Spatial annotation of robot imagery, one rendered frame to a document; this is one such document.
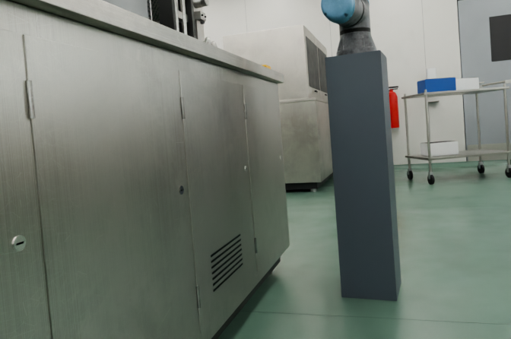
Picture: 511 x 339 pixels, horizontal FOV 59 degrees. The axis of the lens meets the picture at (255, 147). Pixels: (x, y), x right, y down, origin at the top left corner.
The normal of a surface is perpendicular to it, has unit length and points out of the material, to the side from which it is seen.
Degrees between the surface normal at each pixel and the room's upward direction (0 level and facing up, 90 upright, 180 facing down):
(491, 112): 90
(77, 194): 90
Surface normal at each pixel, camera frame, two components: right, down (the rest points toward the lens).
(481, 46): -0.29, 0.06
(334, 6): -0.50, 0.20
